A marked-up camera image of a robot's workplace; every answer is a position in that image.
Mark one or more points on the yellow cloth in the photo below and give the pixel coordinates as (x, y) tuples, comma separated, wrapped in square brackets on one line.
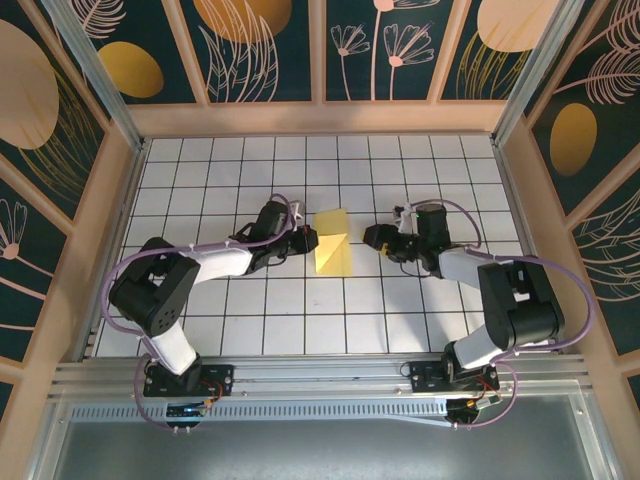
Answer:
[(335, 260)]

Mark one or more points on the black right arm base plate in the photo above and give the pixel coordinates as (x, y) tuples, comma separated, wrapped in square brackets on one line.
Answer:
[(425, 380)]

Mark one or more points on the grey metal panel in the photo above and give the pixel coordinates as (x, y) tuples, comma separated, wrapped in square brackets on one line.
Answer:
[(320, 450)]

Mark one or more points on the small controller circuit board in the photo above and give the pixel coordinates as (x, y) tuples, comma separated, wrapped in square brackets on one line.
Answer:
[(187, 410), (472, 406)]

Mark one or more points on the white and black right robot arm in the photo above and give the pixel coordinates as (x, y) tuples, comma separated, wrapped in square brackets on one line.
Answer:
[(460, 267)]

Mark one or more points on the aluminium side rail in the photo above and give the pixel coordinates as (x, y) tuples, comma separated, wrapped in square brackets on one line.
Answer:
[(517, 200), (125, 200)]

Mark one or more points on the aluminium corner post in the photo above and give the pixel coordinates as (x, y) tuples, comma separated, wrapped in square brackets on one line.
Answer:
[(97, 75), (539, 75)]

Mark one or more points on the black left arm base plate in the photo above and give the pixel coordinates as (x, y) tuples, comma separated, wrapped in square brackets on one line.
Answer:
[(220, 375)]

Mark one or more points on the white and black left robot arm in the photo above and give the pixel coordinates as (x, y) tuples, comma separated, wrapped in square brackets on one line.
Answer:
[(220, 262)]

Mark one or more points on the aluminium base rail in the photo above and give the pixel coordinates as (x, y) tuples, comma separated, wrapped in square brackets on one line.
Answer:
[(320, 375)]

